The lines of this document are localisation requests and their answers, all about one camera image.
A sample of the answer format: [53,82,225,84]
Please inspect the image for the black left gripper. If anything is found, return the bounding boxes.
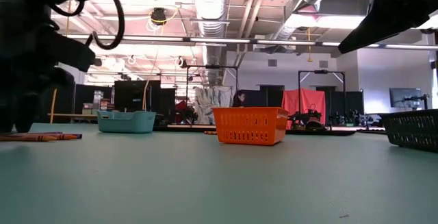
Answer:
[0,21,75,134]

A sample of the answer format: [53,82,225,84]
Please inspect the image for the teal plastic bin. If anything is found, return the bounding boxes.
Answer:
[97,110,157,134]

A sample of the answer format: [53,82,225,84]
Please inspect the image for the black partition panel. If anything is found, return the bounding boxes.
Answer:
[114,79,162,112]
[241,84,285,108]
[37,83,114,124]

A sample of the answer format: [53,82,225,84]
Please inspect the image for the computer monitor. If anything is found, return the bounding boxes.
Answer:
[389,87,429,110]

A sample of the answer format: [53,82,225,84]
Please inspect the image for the stacked storage boxes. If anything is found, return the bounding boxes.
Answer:
[81,90,116,116]

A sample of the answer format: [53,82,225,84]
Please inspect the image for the black plastic basket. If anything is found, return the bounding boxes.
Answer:
[381,109,438,153]

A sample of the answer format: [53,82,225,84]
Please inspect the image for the teal table mat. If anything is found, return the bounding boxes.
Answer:
[0,121,438,224]

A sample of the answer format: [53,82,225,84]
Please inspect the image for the red cloth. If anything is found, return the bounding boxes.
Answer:
[281,88,326,124]

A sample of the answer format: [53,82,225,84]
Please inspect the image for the person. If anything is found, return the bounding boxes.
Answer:
[232,90,247,108]

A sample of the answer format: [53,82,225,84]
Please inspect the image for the long LED light bar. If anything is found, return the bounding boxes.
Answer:
[64,34,438,51]

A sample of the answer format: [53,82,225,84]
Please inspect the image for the orange plastic basket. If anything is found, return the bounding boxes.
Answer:
[211,106,289,147]

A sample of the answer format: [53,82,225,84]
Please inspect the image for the white blue patterned cloth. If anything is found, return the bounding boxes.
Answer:
[194,86,242,125]

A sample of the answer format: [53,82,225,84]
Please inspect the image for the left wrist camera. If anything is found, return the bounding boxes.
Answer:
[44,28,96,73]

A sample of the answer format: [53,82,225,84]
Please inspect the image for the black rig frame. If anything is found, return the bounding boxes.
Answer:
[185,64,240,126]
[296,69,347,129]

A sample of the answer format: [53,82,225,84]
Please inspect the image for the thin yellow cable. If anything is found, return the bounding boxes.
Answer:
[142,8,181,112]

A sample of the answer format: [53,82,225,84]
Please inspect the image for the black metal table frame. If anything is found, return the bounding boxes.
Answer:
[153,123,387,136]

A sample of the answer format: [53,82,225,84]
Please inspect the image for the large silver ventilation duct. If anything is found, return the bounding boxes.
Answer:
[190,0,231,86]

